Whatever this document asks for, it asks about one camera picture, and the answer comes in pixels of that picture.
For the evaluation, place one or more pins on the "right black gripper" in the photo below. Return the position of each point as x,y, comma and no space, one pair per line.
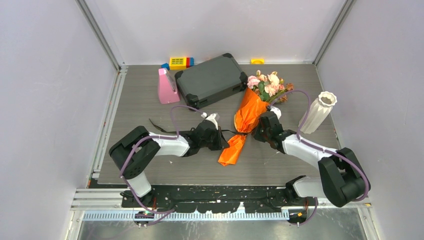
257,135

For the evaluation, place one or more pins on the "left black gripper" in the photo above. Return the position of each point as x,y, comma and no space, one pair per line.
220,142

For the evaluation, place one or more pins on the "orange flower bouquet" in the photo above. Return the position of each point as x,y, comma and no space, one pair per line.
262,89

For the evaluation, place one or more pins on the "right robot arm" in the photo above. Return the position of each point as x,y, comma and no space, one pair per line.
341,178

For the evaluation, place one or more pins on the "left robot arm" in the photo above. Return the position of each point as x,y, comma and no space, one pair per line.
133,153

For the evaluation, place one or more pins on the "white ribbed vase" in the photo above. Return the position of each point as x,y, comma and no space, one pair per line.
319,109

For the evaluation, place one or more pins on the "dark grey hard case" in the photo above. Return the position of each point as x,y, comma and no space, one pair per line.
211,81

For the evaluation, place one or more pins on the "small yellow toy piece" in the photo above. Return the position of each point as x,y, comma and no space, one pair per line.
257,61

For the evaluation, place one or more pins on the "red blue toy block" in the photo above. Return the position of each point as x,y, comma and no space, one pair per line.
189,62

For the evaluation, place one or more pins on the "yellow toy block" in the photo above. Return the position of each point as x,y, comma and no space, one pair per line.
178,63

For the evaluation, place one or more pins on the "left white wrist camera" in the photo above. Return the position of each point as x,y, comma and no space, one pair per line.
214,117

